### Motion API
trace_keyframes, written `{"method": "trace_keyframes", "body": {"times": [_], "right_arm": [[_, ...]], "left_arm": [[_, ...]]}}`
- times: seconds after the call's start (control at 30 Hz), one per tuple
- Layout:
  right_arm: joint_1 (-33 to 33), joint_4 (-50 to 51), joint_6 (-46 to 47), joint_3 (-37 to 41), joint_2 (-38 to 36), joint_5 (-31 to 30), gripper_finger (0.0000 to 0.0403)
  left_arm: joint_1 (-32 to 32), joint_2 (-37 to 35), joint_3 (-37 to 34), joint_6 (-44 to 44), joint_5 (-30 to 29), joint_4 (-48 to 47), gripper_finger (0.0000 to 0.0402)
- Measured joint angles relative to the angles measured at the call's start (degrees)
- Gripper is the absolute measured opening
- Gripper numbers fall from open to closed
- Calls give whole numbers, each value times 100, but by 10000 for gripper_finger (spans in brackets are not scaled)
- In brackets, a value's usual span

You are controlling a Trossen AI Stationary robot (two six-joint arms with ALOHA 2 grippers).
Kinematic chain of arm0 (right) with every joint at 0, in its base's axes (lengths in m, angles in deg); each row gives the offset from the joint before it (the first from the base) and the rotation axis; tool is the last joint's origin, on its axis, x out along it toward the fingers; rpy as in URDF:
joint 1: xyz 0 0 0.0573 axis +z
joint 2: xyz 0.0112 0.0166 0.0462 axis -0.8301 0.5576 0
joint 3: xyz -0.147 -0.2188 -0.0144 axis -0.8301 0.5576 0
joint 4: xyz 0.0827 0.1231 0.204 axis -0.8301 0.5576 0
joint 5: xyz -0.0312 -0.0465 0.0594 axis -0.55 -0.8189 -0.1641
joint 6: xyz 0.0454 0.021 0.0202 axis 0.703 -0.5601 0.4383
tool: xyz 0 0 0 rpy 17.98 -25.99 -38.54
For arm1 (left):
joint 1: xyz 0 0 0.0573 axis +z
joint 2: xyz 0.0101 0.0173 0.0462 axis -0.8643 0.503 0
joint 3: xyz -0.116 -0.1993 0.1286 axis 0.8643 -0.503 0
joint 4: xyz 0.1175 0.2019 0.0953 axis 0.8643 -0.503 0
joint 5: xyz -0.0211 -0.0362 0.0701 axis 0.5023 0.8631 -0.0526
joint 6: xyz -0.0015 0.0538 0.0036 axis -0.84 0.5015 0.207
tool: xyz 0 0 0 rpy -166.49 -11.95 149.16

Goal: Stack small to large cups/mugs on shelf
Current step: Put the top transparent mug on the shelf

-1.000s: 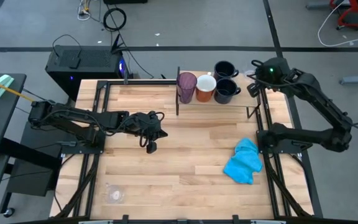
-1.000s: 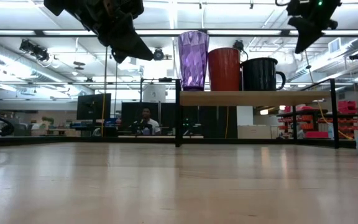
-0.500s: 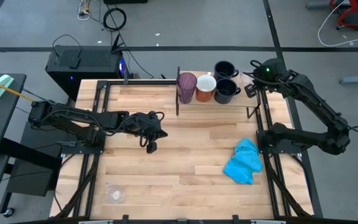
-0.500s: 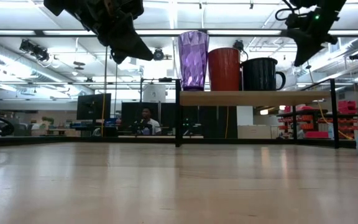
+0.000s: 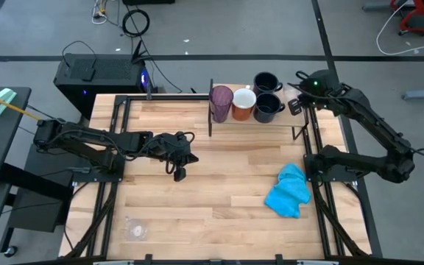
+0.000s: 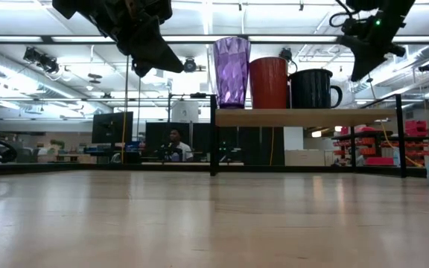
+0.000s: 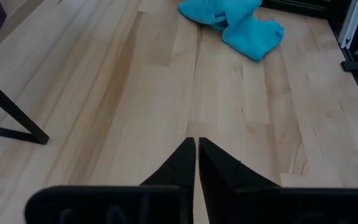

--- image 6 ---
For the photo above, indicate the red storage bin rack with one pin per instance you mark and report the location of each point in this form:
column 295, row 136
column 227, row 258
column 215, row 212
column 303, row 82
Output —
column 415, row 128

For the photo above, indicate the person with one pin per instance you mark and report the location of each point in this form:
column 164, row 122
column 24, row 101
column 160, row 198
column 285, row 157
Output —
column 179, row 147

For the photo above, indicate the black computer monitor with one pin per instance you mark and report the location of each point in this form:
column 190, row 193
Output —
column 112, row 126

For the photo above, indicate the black aluminium table frame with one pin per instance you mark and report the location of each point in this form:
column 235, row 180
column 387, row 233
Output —
column 88, row 168

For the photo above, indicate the beige cabinet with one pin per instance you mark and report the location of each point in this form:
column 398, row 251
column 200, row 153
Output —
column 304, row 158

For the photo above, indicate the black ceiling spotlight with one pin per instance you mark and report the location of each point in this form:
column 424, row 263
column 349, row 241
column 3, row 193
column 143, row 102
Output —
column 191, row 65
column 427, row 67

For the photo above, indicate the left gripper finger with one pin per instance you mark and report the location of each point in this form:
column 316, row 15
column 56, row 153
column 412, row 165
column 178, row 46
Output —
column 158, row 52
column 142, row 69

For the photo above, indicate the black ceiling light cluster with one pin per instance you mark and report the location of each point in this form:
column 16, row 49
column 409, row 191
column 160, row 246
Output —
column 41, row 59

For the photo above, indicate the wooden shelf black legs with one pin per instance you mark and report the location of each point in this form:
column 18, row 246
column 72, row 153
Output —
column 292, row 117

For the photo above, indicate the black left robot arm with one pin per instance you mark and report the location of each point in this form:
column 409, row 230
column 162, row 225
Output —
column 69, row 5

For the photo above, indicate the dark blue speckled enamel mug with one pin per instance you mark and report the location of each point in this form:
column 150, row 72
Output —
column 311, row 89

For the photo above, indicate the black overhead camera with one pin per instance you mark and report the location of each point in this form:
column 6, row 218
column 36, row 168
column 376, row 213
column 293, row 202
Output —
column 286, row 55

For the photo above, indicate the red mug white inside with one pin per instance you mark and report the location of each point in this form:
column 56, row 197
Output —
column 268, row 85

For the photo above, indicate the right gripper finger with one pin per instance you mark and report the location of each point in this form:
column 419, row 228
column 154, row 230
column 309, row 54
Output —
column 363, row 59

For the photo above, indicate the purple faceted plastic tumbler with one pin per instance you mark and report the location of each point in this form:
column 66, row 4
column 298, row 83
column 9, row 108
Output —
column 232, row 74

